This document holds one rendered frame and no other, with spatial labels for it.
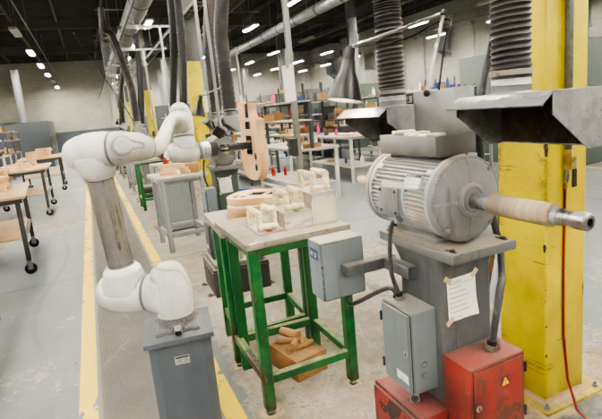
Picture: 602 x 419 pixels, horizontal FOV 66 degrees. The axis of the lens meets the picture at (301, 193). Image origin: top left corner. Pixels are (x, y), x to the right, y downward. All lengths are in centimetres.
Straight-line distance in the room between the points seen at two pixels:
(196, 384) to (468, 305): 115
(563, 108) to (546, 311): 152
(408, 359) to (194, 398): 98
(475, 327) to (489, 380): 17
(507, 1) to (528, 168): 121
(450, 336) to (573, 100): 75
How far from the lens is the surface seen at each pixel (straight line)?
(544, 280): 252
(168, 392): 212
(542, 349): 267
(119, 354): 362
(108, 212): 197
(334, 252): 154
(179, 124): 232
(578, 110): 125
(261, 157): 231
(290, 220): 245
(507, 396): 161
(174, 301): 200
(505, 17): 135
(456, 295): 151
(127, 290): 205
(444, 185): 136
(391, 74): 176
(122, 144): 181
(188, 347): 203
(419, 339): 151
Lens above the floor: 156
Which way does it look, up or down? 10 degrees down
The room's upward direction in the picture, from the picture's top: 5 degrees counter-clockwise
